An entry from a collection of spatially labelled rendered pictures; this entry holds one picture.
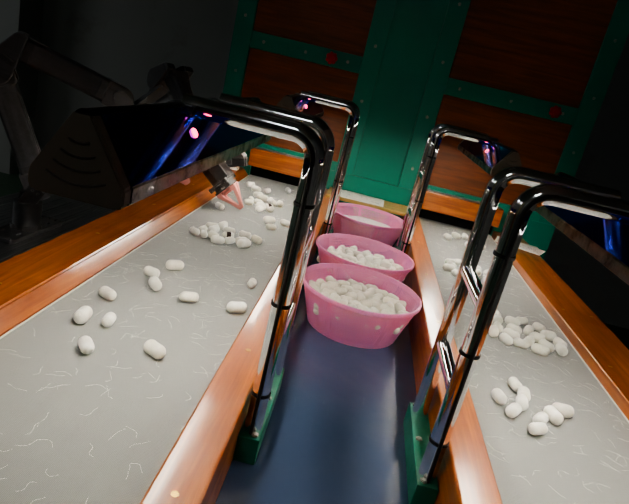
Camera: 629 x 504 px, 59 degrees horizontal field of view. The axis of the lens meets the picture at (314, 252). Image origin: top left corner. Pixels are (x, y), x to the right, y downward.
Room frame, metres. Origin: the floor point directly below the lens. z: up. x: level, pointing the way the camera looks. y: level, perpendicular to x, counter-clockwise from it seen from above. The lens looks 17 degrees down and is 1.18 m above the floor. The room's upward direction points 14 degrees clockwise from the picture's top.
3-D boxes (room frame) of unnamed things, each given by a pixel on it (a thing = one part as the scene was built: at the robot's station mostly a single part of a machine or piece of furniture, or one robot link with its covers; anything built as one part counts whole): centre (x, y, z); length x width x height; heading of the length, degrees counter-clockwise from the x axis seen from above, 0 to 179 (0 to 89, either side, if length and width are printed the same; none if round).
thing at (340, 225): (1.85, -0.15, 0.72); 0.27 x 0.27 x 0.10
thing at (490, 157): (1.67, -0.42, 1.08); 0.62 x 0.08 x 0.07; 177
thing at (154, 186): (0.73, 0.18, 1.08); 0.62 x 0.08 x 0.07; 177
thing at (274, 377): (0.72, 0.10, 0.90); 0.20 x 0.19 x 0.45; 177
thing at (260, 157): (2.14, 0.18, 0.83); 0.30 x 0.06 x 0.07; 87
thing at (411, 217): (1.67, -0.34, 0.90); 0.20 x 0.19 x 0.45; 177
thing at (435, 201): (2.11, -0.50, 0.83); 0.30 x 0.06 x 0.07; 87
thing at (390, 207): (2.07, -0.16, 0.77); 0.33 x 0.15 x 0.01; 87
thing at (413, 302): (1.14, -0.12, 0.72); 0.27 x 0.27 x 0.10
